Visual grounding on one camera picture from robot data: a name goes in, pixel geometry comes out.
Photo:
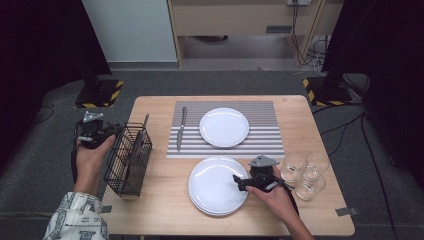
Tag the steel table knife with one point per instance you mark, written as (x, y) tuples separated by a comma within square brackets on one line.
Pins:
[(181, 131)]

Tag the white plate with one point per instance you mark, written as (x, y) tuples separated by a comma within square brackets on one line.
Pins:
[(208, 213), (223, 128), (213, 186)]

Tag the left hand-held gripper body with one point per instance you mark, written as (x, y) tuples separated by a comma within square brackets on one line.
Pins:
[(93, 131)]

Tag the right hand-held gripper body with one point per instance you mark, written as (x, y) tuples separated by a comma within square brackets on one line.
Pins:
[(263, 176)]

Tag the wooden desk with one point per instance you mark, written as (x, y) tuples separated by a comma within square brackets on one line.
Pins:
[(233, 20)]

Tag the black stand base striped edges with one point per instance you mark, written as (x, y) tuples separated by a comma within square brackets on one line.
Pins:
[(330, 96), (100, 96)]

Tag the grey tape piece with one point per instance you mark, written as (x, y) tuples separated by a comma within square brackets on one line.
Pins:
[(106, 209), (345, 211)]

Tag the white cabinet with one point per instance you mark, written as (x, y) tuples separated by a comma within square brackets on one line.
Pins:
[(130, 30)]

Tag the clear drinking glass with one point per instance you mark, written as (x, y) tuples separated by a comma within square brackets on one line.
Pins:
[(318, 161), (310, 186), (293, 168)]

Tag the person's left hand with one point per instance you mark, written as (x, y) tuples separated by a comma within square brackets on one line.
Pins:
[(90, 163)]

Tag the striped placemat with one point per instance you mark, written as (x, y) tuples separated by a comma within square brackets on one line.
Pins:
[(260, 146)]

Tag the person's right hand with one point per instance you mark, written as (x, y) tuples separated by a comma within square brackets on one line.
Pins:
[(276, 203)]

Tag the white power strip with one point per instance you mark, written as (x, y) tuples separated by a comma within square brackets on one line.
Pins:
[(298, 2)]

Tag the grey vent panel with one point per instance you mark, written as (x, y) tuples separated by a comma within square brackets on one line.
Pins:
[(279, 29)]

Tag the dark curtain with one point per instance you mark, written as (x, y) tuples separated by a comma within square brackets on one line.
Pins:
[(40, 50), (383, 50)]

